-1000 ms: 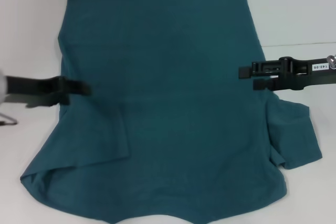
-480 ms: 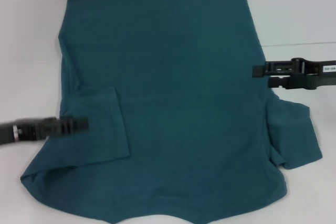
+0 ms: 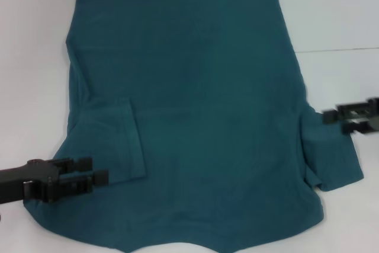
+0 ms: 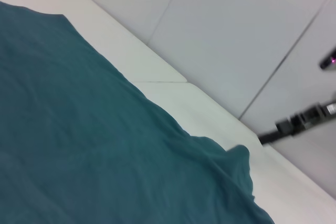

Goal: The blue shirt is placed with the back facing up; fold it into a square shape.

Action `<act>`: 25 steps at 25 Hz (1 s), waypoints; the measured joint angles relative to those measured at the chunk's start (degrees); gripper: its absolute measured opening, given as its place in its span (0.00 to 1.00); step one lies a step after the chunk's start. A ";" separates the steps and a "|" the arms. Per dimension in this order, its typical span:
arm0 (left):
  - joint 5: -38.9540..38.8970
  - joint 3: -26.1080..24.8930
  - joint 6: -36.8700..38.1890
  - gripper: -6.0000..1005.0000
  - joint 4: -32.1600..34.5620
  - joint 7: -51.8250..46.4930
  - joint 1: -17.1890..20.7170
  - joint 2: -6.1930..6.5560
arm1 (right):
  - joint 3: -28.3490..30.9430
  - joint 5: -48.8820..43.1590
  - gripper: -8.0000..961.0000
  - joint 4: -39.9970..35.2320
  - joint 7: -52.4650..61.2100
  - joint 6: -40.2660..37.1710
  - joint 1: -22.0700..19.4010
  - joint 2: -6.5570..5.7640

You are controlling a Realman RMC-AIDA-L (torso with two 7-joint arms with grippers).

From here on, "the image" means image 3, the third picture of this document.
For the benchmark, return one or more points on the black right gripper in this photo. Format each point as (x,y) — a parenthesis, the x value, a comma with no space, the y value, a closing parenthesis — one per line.
(373,108)

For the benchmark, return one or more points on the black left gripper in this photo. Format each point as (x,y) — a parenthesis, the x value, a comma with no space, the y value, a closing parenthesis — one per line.
(17,183)

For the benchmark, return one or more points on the teal blue shirt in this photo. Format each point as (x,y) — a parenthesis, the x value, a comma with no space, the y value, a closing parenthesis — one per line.
(207,102)

